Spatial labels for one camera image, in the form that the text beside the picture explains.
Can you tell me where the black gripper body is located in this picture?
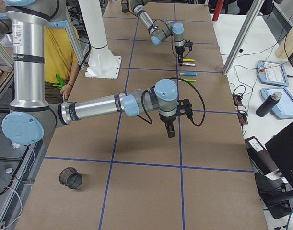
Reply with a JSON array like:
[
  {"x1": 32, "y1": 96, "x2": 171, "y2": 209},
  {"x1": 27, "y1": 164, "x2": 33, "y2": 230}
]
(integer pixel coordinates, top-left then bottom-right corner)
[
  {"x1": 159, "y1": 114, "x2": 178, "y2": 126},
  {"x1": 175, "y1": 46, "x2": 185, "y2": 58}
]

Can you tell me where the red marker pen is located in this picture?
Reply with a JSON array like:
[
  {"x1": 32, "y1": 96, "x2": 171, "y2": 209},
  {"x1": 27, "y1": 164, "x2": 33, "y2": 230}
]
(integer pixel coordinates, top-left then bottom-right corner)
[{"x1": 180, "y1": 63, "x2": 196, "y2": 67}]

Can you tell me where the blue marker pen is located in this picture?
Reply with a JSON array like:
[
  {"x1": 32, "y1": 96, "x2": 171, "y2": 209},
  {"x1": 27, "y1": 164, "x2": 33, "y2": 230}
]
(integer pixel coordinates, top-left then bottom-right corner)
[{"x1": 179, "y1": 72, "x2": 197, "y2": 76}]

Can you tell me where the yellow marker pen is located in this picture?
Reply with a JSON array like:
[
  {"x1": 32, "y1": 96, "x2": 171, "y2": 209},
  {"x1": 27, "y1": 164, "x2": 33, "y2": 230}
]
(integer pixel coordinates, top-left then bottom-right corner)
[{"x1": 182, "y1": 58, "x2": 195, "y2": 62}]

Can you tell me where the green marker pen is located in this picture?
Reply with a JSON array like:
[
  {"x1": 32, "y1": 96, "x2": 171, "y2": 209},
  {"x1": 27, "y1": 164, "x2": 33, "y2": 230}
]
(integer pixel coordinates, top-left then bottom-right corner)
[{"x1": 184, "y1": 79, "x2": 196, "y2": 82}]

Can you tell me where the small orange circuit board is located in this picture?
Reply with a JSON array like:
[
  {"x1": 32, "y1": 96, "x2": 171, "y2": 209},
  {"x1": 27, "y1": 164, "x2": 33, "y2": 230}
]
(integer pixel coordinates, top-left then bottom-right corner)
[{"x1": 232, "y1": 94, "x2": 243, "y2": 106}]

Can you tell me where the far black mesh pencil cup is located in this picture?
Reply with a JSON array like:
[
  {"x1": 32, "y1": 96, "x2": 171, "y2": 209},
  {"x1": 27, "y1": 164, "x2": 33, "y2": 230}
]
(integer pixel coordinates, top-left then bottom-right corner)
[{"x1": 121, "y1": 0, "x2": 129, "y2": 13}]

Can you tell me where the black mesh pencil cup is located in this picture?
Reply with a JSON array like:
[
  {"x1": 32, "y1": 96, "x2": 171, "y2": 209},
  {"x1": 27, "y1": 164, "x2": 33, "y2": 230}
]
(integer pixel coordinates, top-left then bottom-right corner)
[
  {"x1": 121, "y1": 0, "x2": 129, "y2": 13},
  {"x1": 59, "y1": 167, "x2": 83, "y2": 189}
]

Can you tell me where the upper teach pendant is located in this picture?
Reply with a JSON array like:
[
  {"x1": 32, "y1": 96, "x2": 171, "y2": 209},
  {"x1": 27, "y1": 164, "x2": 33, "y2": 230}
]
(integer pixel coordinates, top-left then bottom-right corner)
[{"x1": 257, "y1": 60, "x2": 289, "y2": 86}]

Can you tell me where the teach pendant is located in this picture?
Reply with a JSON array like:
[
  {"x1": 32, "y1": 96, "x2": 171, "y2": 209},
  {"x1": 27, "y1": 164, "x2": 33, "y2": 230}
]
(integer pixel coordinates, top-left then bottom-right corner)
[
  {"x1": 257, "y1": 60, "x2": 289, "y2": 86},
  {"x1": 260, "y1": 86, "x2": 293, "y2": 119}
]

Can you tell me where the black water bottle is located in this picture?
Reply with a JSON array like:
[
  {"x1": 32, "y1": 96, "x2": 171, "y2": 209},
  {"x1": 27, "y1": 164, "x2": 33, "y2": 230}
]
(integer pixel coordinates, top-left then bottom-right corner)
[{"x1": 256, "y1": 92, "x2": 282, "y2": 117}]

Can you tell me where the near black mesh pencil cup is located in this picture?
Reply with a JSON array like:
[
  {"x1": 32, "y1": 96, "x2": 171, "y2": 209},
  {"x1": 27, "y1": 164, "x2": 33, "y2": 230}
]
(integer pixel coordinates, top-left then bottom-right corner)
[{"x1": 59, "y1": 167, "x2": 83, "y2": 189}]

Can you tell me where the black monitor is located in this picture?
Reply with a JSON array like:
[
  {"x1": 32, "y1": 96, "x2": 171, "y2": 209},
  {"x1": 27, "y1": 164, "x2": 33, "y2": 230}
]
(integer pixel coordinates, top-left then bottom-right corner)
[{"x1": 265, "y1": 122, "x2": 293, "y2": 187}]

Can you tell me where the lower teach pendant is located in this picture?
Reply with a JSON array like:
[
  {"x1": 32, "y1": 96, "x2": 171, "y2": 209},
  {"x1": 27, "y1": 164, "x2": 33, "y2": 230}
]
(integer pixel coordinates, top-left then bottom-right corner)
[{"x1": 260, "y1": 86, "x2": 293, "y2": 119}]

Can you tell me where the person in yellow shirt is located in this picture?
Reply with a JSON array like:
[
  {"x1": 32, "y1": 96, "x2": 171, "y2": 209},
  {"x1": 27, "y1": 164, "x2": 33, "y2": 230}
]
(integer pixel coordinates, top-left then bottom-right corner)
[{"x1": 44, "y1": 28, "x2": 80, "y2": 104}]

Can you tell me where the black camera cable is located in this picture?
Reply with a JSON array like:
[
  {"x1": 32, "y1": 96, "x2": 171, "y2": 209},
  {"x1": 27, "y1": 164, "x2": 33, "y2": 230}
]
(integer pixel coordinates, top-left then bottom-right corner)
[{"x1": 136, "y1": 77, "x2": 205, "y2": 127}]

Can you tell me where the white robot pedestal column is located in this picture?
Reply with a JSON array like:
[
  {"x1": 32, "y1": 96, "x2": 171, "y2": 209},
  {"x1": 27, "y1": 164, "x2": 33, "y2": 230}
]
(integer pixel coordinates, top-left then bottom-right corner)
[{"x1": 79, "y1": 0, "x2": 122, "y2": 79}]

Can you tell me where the aluminium frame post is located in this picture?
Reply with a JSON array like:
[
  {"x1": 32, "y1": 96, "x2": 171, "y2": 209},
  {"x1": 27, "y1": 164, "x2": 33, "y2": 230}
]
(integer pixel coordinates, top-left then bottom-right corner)
[{"x1": 222, "y1": 0, "x2": 264, "y2": 75}]

